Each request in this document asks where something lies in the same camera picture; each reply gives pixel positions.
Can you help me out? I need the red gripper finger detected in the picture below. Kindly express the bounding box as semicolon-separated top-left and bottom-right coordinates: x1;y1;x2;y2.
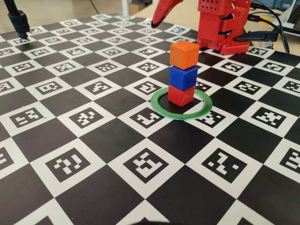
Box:
150;0;185;30

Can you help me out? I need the orange cube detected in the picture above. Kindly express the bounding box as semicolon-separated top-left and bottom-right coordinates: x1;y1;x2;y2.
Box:
169;40;200;70

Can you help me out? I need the blue cube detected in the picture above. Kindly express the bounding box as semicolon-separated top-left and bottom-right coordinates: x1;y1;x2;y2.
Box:
169;65;199;92

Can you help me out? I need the red cube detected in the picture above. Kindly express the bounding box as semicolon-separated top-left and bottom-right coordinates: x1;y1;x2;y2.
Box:
168;84;196;108

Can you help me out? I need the cardboard box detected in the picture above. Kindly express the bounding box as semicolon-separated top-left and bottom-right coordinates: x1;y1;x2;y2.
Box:
128;2;148;15

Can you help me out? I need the grey laptop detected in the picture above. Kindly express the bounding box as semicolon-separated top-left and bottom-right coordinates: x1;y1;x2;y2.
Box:
281;0;300;31

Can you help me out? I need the black tripod leg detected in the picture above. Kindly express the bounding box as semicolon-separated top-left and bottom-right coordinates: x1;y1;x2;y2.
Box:
3;0;31;39

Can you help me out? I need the checkerboard marker mat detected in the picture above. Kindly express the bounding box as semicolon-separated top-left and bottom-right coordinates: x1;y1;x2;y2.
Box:
0;13;300;225

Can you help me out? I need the white post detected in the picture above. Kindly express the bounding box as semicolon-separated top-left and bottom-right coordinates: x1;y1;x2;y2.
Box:
121;0;130;15

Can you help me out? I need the black thin cable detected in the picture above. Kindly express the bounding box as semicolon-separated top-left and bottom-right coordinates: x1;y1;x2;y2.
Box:
247;1;300;54

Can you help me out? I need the green ring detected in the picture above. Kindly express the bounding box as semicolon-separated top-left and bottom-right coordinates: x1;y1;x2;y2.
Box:
150;87;214;121

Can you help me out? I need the black thick plug cable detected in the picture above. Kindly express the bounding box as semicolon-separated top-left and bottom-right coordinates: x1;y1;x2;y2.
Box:
234;31;280;43

